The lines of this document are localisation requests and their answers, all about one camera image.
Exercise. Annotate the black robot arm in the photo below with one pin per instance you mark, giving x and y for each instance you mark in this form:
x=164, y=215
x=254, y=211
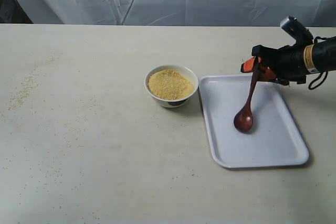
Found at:
x=323, y=56

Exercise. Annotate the white plastic tray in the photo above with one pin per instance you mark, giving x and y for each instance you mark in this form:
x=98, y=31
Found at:
x=274, y=139

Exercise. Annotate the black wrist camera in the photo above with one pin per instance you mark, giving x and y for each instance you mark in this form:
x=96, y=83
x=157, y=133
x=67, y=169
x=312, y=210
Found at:
x=297, y=31

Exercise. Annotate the brown wooden spoon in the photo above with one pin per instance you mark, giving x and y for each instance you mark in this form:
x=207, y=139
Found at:
x=243, y=120

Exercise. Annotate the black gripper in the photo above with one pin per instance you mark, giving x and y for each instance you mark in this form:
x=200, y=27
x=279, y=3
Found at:
x=288, y=63

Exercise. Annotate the white ceramic bowl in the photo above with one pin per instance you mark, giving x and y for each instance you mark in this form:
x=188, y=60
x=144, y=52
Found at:
x=186, y=72

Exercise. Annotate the yellow-brown granular powder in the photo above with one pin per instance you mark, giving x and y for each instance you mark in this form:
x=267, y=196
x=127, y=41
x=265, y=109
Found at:
x=170, y=85

